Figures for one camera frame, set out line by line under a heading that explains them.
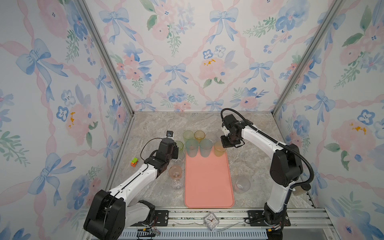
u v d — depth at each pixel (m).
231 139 0.77
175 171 0.88
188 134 1.04
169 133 0.74
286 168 0.49
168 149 0.64
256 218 0.74
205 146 0.91
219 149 0.97
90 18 0.73
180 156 0.93
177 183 0.84
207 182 0.84
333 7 0.70
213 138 1.06
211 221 0.72
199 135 1.04
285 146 0.50
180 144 0.93
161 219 0.74
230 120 0.75
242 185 0.84
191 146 0.95
